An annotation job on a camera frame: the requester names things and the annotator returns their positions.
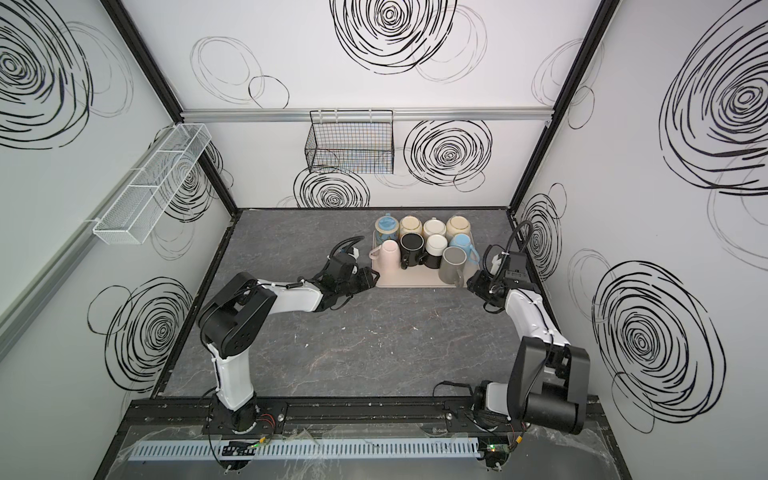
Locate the blue butterfly mug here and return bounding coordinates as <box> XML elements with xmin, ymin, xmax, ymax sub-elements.
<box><xmin>374</xmin><ymin>213</ymin><xmax>400</xmax><ymax>246</ymax></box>

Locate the aluminium wall rail back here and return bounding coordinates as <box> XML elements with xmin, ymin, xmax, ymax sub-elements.
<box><xmin>181</xmin><ymin>106</ymin><xmax>554</xmax><ymax>123</ymax></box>

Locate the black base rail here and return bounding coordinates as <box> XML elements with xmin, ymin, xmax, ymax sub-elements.
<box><xmin>122</xmin><ymin>394</ymin><xmax>601</xmax><ymax>436</ymax></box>

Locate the aluminium wall rail left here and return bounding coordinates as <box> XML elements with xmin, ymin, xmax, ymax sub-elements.
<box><xmin>1</xmin><ymin>123</ymin><xmax>177</xmax><ymax>361</ymax></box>

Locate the cream white mug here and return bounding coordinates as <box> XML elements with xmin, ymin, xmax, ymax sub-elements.
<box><xmin>423</xmin><ymin>217</ymin><xmax>447</xmax><ymax>239</ymax></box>

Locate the aluminium wall rail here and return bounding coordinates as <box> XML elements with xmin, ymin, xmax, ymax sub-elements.
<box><xmin>181</xmin><ymin>106</ymin><xmax>554</xmax><ymax>123</ymax></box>
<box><xmin>1</xmin><ymin>123</ymin><xmax>177</xmax><ymax>361</ymax></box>

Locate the white wire shelf basket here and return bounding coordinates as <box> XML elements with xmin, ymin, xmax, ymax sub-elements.
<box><xmin>92</xmin><ymin>123</ymin><xmax>212</xmax><ymax>245</ymax></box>

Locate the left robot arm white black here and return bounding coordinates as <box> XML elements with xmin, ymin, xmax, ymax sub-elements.
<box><xmin>198</xmin><ymin>253</ymin><xmax>380</xmax><ymax>434</ymax></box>

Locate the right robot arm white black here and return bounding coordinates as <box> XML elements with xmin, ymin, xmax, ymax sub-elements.
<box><xmin>467</xmin><ymin>251</ymin><xmax>590</xmax><ymax>434</ymax></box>

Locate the black corner frame post right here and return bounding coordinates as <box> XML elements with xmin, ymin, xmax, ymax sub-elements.
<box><xmin>508</xmin><ymin>0</ymin><xmax>620</xmax><ymax>216</ymax></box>

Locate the black corner frame post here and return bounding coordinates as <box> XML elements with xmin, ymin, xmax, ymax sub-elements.
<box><xmin>100</xmin><ymin>0</ymin><xmax>239</xmax><ymax>217</ymax></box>
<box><xmin>508</xmin><ymin>0</ymin><xmax>620</xmax><ymax>216</ymax></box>

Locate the light blue mug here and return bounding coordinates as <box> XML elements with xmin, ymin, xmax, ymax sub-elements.
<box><xmin>449</xmin><ymin>233</ymin><xmax>480</xmax><ymax>265</ymax></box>

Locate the beige tan mug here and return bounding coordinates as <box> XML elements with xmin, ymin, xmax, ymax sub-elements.
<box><xmin>445</xmin><ymin>215</ymin><xmax>471</xmax><ymax>240</ymax></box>

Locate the black corner frame post left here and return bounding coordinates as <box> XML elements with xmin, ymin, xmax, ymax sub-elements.
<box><xmin>100</xmin><ymin>0</ymin><xmax>239</xmax><ymax>217</ymax></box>

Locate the orange cream mug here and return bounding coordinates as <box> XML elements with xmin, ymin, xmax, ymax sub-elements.
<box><xmin>399</xmin><ymin>215</ymin><xmax>423</xmax><ymax>238</ymax></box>

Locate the white black mug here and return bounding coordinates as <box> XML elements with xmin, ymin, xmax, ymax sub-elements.
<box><xmin>423</xmin><ymin>234</ymin><xmax>448</xmax><ymax>270</ymax></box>

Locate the beige plastic tray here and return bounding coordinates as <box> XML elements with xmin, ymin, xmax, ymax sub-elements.
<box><xmin>378</xmin><ymin>261</ymin><xmax>478</xmax><ymax>288</ymax></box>

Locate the white slotted cable duct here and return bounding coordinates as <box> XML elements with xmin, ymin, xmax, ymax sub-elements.
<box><xmin>128</xmin><ymin>438</ymin><xmax>481</xmax><ymax>462</ymax></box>

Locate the grey mug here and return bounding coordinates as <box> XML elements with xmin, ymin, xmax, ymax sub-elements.
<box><xmin>438</xmin><ymin>246</ymin><xmax>468</xmax><ymax>288</ymax></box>

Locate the black wire hanging basket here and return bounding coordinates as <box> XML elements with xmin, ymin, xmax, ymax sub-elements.
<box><xmin>304</xmin><ymin>109</ymin><xmax>396</xmax><ymax>176</ymax></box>

